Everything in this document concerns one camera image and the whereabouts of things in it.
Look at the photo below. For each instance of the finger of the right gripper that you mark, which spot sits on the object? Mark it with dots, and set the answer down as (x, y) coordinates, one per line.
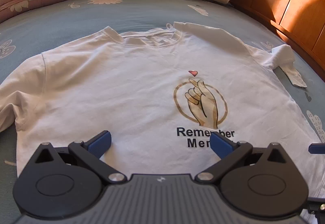
(316, 207)
(317, 148)

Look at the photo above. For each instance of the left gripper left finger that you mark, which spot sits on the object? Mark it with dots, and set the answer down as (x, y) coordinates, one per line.
(57, 183)

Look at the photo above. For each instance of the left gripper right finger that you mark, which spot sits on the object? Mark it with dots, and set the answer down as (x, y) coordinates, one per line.
(261, 183)

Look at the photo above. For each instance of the white long sleeve shirt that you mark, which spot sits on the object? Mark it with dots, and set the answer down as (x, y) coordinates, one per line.
(186, 124)

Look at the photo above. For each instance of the blue floral bed sheet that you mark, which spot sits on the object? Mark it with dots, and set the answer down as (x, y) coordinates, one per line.
(63, 18)

